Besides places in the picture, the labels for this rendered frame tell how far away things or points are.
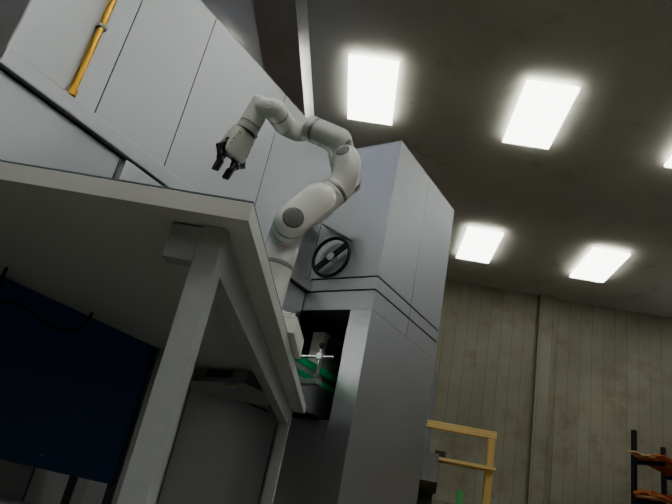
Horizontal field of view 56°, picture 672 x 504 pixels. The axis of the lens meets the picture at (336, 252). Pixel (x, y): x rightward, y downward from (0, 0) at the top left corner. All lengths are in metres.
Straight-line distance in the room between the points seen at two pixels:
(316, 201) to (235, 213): 0.78
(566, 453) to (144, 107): 11.27
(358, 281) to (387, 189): 0.48
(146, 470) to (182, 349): 0.17
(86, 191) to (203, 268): 0.22
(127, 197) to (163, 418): 0.34
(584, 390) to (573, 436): 0.91
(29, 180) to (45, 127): 1.04
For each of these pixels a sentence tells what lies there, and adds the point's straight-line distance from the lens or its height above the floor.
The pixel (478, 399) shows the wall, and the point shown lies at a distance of 12.55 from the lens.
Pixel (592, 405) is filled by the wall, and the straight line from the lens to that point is 13.13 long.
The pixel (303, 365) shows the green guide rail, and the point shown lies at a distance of 2.67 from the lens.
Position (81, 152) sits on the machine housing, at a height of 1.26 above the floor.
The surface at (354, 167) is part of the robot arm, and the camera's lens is 1.88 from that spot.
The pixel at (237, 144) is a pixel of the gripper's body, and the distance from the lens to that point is 2.16.
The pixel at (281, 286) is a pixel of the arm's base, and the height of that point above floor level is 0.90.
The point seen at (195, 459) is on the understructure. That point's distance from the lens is 2.52.
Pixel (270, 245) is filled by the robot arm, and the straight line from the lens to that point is 1.79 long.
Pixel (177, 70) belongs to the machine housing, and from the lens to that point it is 2.56.
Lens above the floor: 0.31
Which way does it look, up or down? 24 degrees up
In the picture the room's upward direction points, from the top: 12 degrees clockwise
